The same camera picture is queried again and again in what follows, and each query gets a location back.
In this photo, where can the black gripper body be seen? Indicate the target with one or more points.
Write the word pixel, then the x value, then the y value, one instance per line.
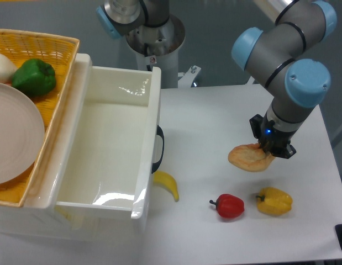
pixel 272 138

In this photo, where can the triangle bread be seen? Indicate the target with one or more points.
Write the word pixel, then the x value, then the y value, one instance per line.
pixel 250 157

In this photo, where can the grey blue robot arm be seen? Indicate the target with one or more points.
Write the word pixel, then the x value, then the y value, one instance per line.
pixel 272 58

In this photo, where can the white upper drawer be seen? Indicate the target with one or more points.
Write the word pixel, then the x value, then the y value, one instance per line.
pixel 108 174

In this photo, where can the white drawer cabinet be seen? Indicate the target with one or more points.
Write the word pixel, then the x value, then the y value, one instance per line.
pixel 40 215

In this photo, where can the yellow bell pepper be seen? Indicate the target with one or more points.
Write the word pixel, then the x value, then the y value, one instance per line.
pixel 273 201

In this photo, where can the red bell pepper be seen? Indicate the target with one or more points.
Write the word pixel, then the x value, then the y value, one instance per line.
pixel 228 206

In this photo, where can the yellow banana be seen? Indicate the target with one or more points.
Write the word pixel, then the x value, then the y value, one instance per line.
pixel 167 182

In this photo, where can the yellow woven basket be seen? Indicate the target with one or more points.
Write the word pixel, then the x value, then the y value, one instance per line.
pixel 60 52

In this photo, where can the green bell pepper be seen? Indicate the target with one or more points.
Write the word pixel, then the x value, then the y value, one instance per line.
pixel 34 78

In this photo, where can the pink plate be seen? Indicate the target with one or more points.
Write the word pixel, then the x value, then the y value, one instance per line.
pixel 21 133

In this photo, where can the white onion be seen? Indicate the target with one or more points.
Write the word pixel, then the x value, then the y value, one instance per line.
pixel 7 69

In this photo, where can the white metal bracket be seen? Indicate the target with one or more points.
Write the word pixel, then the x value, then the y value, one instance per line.
pixel 189 79

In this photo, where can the black drawer handle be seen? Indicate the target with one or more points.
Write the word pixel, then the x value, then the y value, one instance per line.
pixel 159 149

